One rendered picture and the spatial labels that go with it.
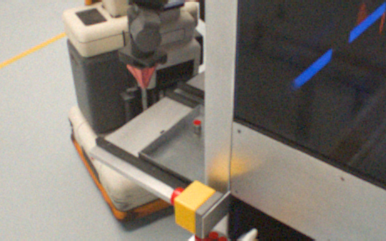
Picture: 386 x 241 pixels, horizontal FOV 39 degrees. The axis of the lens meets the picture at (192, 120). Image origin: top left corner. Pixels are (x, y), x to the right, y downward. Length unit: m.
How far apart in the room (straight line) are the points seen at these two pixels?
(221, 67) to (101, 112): 1.48
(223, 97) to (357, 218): 0.31
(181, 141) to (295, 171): 0.54
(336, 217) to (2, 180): 2.05
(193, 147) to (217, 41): 0.55
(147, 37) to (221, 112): 0.25
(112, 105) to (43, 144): 0.67
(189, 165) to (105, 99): 1.03
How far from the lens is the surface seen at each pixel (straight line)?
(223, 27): 0.90
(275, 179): 1.01
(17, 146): 2.97
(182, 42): 2.05
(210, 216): 1.08
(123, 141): 1.46
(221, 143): 1.04
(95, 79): 2.28
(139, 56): 1.24
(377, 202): 0.92
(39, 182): 2.72
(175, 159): 1.39
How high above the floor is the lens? 1.80
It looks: 37 degrees down
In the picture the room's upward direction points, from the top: 1 degrees counter-clockwise
